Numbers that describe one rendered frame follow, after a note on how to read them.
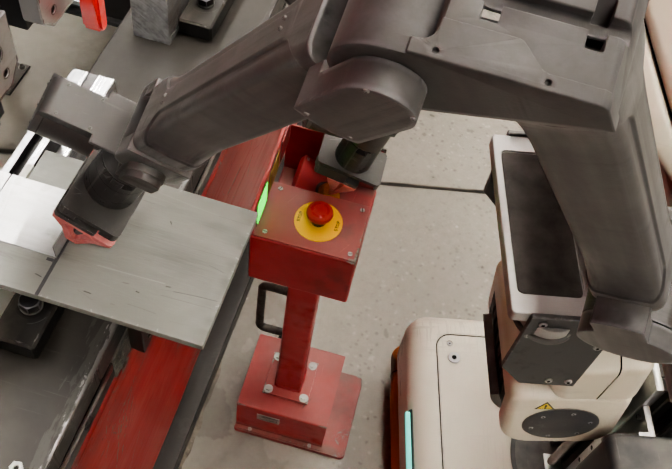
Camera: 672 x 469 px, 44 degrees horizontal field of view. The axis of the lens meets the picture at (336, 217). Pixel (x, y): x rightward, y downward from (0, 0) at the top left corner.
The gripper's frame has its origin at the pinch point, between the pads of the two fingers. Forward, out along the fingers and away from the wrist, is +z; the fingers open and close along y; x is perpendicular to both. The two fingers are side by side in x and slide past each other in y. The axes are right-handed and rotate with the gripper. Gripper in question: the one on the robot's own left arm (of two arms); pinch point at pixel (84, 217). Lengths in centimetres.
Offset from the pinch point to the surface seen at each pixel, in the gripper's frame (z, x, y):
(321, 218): 8.1, 29.1, -23.5
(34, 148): 6.9, -8.5, -8.3
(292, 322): 44, 45, -27
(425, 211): 72, 81, -93
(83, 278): -0.1, 3.1, 6.4
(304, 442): 77, 70, -21
